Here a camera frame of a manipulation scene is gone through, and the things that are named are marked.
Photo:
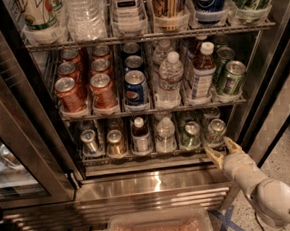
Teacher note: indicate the green can middle front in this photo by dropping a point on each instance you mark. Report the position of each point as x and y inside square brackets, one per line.
[231, 78]

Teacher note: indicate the red can front left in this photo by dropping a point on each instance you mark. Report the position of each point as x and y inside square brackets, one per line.
[70, 94]

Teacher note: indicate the tea bottle shelf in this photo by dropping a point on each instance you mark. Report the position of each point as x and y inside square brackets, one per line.
[202, 69]
[141, 137]

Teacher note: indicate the tea bottle bottom shelf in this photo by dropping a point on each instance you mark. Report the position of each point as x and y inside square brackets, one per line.
[141, 137]

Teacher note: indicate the water bottle bottom shelf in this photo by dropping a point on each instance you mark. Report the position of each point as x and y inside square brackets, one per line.
[165, 138]

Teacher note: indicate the gold can shelf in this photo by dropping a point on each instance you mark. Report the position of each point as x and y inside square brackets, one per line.
[115, 143]
[169, 14]

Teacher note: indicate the gold can top shelf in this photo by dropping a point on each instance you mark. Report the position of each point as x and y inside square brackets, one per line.
[169, 14]

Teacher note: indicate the green can bottom shelf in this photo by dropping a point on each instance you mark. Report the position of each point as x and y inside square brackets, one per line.
[190, 135]

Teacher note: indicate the water bottle top shelf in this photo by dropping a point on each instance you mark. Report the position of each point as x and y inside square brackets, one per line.
[85, 20]

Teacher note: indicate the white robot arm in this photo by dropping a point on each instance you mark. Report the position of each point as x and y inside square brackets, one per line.
[270, 198]

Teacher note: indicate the gold can bottom shelf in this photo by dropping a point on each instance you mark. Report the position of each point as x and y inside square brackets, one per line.
[115, 143]

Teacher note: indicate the red can left middle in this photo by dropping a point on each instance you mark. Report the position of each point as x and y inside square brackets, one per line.
[70, 69]

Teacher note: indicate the blue pepsi can behind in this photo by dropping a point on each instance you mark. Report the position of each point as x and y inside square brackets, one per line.
[133, 62]

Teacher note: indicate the water bottle middle shelf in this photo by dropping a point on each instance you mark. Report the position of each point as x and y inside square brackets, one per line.
[170, 75]

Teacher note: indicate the red can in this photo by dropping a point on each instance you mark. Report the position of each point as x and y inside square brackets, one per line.
[101, 66]
[70, 69]
[70, 94]
[103, 94]

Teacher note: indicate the water bottle shelf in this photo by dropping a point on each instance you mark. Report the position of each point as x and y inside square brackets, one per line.
[170, 75]
[85, 20]
[165, 138]

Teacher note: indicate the silver can bottom shelf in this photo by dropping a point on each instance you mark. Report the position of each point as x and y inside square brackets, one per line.
[89, 140]

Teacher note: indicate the white 7up can top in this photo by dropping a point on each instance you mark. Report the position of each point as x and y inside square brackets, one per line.
[39, 14]

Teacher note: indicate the clear plastic bin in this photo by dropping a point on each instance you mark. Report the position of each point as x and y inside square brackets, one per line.
[188, 218]

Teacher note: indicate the fridge glass door left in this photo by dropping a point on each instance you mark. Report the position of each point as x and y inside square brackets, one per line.
[28, 123]

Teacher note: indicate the blue pepsi can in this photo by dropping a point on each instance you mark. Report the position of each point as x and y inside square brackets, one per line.
[136, 88]
[133, 62]

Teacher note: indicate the blue pepsi can front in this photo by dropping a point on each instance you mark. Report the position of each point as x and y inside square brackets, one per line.
[136, 88]

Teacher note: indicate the stainless fridge cabinet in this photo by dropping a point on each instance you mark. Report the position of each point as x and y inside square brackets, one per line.
[107, 186]

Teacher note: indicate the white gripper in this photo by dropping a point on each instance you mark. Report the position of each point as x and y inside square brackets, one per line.
[233, 164]

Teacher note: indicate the white label bottle top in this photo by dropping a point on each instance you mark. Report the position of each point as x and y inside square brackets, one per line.
[128, 15]

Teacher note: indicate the green 7up can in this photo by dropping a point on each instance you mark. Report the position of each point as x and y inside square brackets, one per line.
[215, 133]

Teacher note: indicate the tea bottle middle shelf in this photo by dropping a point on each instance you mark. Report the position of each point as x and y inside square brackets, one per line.
[202, 69]

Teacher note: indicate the green can middle behind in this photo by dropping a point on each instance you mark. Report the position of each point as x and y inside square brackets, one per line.
[222, 56]

